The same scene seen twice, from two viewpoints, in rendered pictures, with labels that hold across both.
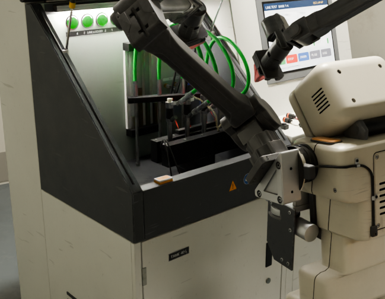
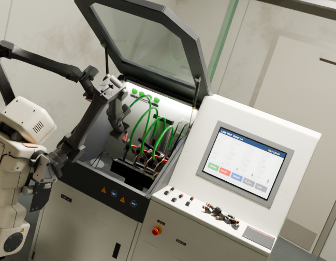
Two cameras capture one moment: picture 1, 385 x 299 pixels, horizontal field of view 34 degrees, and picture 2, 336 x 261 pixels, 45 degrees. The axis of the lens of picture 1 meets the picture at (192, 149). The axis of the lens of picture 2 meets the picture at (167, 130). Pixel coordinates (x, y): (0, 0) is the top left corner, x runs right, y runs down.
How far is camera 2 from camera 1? 2.46 m
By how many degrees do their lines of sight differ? 58
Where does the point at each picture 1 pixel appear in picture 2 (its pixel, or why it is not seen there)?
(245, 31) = (197, 135)
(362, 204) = not seen: outside the picture
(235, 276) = (92, 242)
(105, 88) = (140, 130)
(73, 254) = not seen: hidden behind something
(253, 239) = (108, 232)
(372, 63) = (32, 107)
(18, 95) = not seen: hidden behind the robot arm
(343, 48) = (283, 197)
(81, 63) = (132, 111)
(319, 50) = (254, 182)
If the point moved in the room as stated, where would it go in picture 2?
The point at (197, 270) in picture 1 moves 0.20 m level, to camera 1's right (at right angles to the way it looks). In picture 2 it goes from (73, 216) to (79, 234)
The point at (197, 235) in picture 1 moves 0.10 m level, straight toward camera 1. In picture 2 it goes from (77, 198) to (61, 197)
